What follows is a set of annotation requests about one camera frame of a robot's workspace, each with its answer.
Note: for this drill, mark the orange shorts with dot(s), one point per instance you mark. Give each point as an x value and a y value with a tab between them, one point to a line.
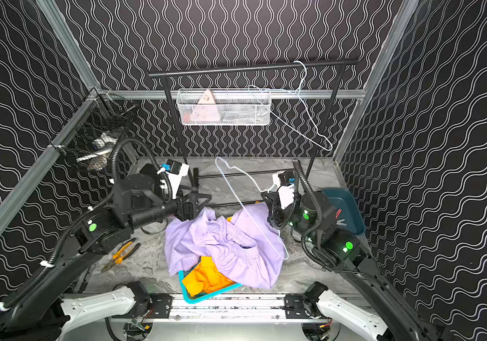
205	278

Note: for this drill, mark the pink object in basket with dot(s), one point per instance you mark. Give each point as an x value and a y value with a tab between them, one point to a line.
205	111

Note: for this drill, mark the black clothes rack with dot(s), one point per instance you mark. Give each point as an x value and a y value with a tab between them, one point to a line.
165	76

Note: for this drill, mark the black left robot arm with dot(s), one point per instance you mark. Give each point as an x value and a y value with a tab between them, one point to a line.
35	311

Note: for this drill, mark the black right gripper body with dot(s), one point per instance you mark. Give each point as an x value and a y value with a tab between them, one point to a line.
280	217

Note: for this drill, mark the white clothespin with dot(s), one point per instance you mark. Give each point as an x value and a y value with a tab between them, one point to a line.
342	222

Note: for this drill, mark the lilac shorts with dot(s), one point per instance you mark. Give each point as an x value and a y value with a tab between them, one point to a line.
246	249

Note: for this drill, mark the yellow handled pliers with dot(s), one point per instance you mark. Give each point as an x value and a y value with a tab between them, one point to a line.
124	252

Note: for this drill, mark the light blue wire hanger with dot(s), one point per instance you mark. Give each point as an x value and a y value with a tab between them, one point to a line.
296	92

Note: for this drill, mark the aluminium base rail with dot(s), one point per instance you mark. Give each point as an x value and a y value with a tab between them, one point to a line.
226	307

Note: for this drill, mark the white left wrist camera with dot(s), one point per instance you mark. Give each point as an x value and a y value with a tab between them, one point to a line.
173	174

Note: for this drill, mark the black wire basket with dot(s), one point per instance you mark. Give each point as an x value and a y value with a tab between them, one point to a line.
89	145

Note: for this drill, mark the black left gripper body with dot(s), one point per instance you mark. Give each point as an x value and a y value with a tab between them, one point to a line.
186	204

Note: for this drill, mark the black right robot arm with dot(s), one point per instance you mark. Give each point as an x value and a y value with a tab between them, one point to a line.
338	249

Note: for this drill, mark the dark teal plastic bin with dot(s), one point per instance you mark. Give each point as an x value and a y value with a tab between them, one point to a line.
343	199

